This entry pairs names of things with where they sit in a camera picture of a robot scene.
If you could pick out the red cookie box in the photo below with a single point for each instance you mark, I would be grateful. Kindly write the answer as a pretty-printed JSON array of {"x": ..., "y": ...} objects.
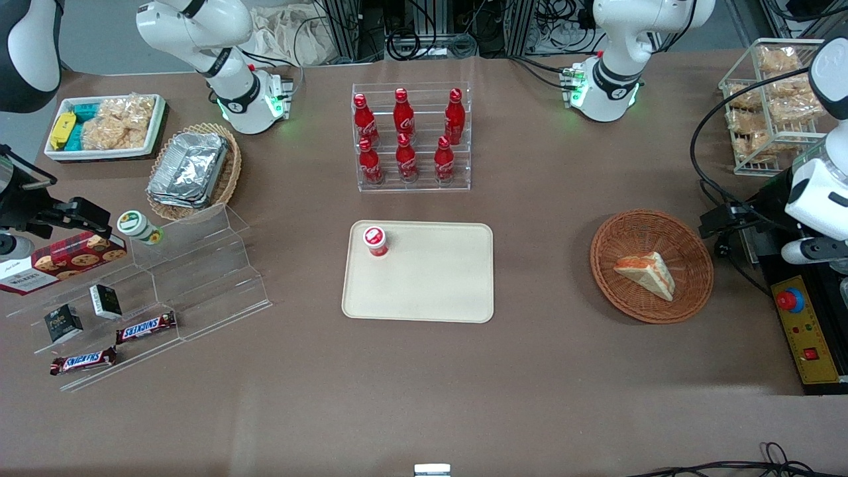
[{"x": 66, "y": 260}]

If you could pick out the round brown wicker basket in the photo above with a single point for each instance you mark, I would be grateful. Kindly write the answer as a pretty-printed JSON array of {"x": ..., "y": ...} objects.
[{"x": 623, "y": 232}]

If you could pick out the oval light wicker basket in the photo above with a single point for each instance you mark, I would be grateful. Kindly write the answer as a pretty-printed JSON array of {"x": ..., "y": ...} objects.
[{"x": 228, "y": 175}]

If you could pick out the triangular sandwich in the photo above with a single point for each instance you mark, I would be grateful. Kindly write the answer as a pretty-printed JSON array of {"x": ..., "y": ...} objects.
[{"x": 649, "y": 273}]

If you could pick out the white rectangular snack tray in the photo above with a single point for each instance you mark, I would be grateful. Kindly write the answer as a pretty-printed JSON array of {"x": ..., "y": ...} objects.
[{"x": 99, "y": 154}]

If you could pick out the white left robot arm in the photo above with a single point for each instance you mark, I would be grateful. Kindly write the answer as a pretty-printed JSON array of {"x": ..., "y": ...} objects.
[{"x": 616, "y": 40}]

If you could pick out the clear bag of rice crackers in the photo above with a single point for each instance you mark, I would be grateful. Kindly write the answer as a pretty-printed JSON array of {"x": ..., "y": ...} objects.
[{"x": 119, "y": 122}]

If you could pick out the yellow emergency stop control box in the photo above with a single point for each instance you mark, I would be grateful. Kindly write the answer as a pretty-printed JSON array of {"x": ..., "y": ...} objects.
[{"x": 805, "y": 331}]

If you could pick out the teal snack packet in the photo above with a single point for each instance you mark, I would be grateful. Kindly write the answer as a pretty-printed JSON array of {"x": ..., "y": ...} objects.
[
  {"x": 85, "y": 111},
  {"x": 76, "y": 138}
]

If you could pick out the red cola bottle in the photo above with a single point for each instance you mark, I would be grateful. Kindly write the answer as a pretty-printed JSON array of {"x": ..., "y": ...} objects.
[
  {"x": 364, "y": 122},
  {"x": 406, "y": 161},
  {"x": 403, "y": 116},
  {"x": 454, "y": 118},
  {"x": 370, "y": 165},
  {"x": 444, "y": 162}
]

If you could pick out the beige plastic tray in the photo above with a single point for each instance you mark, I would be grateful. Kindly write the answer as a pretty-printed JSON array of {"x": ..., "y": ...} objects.
[{"x": 430, "y": 278}]

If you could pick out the beige crumpled cloth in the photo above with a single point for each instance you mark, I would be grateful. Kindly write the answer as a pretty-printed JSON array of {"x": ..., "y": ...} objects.
[{"x": 291, "y": 36}]

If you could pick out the clear acrylic stepped shelf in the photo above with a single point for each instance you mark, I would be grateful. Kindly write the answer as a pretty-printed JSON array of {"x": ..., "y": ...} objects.
[{"x": 199, "y": 278}]

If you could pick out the green lidded yogurt bottle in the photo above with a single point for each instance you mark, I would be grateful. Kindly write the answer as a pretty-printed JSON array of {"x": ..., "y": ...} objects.
[{"x": 136, "y": 225}]

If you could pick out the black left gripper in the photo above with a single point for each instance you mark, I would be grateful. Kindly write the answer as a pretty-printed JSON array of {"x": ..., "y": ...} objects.
[{"x": 766, "y": 199}]

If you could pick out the bagged fried snack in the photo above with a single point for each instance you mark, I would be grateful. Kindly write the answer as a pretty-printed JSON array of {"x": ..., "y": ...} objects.
[
  {"x": 795, "y": 99},
  {"x": 778, "y": 59},
  {"x": 747, "y": 122},
  {"x": 755, "y": 147},
  {"x": 743, "y": 97}
]

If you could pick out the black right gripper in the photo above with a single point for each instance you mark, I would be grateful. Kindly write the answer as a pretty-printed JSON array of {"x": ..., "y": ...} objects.
[{"x": 23, "y": 204}]

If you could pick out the yellow snack packet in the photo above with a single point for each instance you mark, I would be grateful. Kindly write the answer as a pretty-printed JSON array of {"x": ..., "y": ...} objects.
[{"x": 63, "y": 130}]

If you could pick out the clear acrylic bottle rack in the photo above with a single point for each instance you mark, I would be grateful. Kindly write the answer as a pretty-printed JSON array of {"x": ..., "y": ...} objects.
[{"x": 424, "y": 182}]

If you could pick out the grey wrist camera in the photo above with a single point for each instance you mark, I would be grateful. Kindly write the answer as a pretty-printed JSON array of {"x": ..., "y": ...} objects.
[
  {"x": 13, "y": 246},
  {"x": 811, "y": 250}
]

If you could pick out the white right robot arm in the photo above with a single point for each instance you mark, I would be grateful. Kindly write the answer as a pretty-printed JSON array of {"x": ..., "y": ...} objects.
[{"x": 225, "y": 40}]

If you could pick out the small white device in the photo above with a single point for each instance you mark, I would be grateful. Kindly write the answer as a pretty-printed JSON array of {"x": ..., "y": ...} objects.
[{"x": 432, "y": 470}]

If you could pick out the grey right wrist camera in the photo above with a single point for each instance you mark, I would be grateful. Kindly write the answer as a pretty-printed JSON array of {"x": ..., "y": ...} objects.
[{"x": 13, "y": 246}]

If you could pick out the red lidded yogurt cup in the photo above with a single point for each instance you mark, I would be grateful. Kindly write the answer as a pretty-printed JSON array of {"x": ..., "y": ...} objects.
[{"x": 375, "y": 240}]

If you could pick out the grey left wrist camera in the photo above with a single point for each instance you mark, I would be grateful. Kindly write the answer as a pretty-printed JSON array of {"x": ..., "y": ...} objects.
[{"x": 811, "y": 250}]

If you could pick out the stacked aluminium foil containers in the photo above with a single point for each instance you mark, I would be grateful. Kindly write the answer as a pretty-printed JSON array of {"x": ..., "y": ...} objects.
[{"x": 189, "y": 169}]

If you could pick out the small black carton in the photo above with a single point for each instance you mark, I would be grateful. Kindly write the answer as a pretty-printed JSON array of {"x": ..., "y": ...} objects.
[
  {"x": 63, "y": 324},
  {"x": 106, "y": 301}
]

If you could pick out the snickers chocolate bar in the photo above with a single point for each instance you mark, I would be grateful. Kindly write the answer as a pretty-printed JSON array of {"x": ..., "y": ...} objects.
[
  {"x": 146, "y": 327},
  {"x": 83, "y": 361}
]

